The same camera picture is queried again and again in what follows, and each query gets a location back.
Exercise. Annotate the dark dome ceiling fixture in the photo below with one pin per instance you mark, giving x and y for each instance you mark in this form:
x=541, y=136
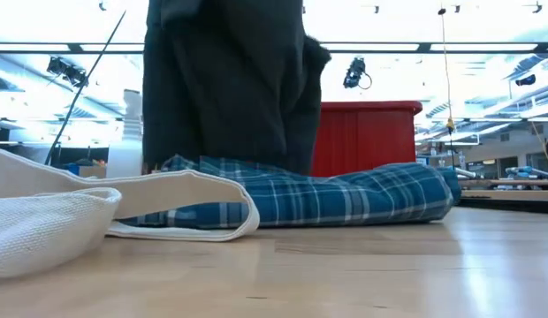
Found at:
x=526, y=80

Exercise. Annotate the blue background device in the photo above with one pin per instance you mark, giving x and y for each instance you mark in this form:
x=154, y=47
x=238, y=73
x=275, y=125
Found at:
x=526, y=170

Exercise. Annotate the white canvas tote bag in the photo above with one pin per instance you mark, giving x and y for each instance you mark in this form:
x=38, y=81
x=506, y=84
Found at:
x=35, y=234

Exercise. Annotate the dark grey garment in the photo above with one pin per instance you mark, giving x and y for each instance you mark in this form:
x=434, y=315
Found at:
x=230, y=88

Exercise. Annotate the background wooden table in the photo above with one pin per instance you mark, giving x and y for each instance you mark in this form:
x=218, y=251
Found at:
x=508, y=194

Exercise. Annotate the black overhead camera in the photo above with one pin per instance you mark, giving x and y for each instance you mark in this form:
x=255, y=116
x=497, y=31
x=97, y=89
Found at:
x=355, y=73

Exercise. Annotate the blue plaid garment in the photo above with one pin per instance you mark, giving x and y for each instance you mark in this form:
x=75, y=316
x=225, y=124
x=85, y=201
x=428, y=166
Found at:
x=344, y=194

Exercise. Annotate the black ceiling-mounted device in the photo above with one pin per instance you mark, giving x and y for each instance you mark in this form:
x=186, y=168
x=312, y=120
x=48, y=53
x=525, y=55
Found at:
x=64, y=68

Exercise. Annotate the black aluminium rig frame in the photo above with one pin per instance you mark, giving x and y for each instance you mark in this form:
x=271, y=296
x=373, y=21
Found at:
x=426, y=47

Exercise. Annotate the red plastic laundry bin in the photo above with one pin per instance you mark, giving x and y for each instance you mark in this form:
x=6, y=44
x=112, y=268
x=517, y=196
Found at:
x=367, y=141

